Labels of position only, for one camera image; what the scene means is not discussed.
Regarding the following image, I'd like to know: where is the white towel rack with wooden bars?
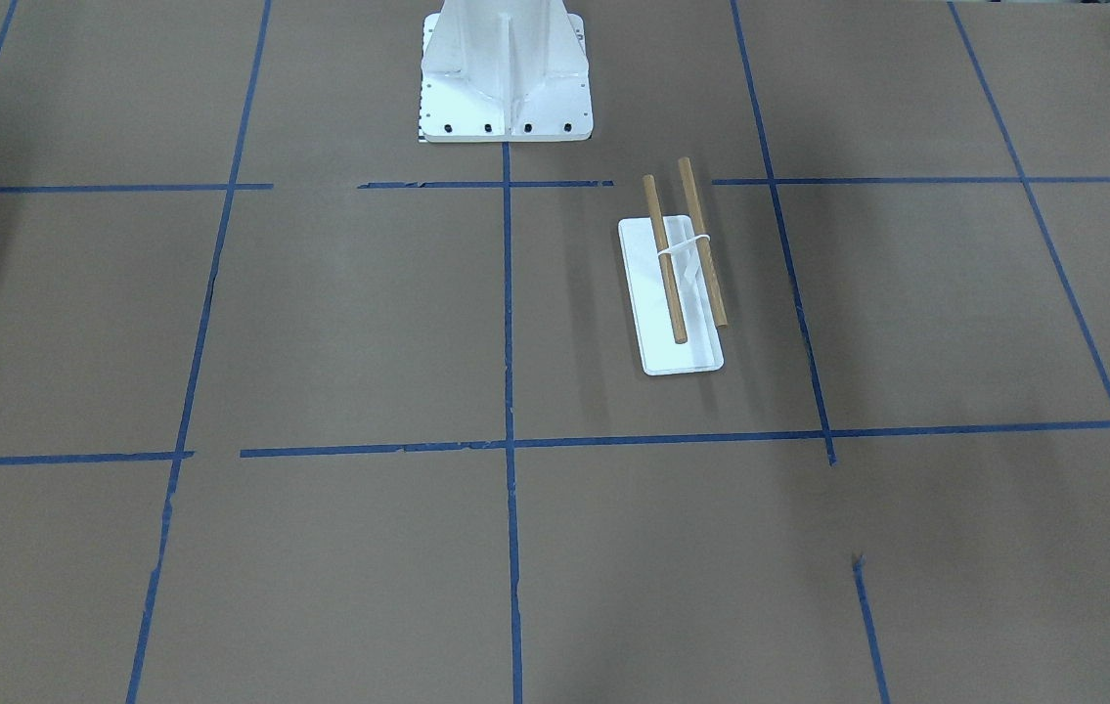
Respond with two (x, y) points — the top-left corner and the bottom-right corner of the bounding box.
(617, 155), (728, 378)

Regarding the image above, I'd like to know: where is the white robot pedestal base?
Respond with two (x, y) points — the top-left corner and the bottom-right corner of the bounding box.
(418, 1), (595, 144)

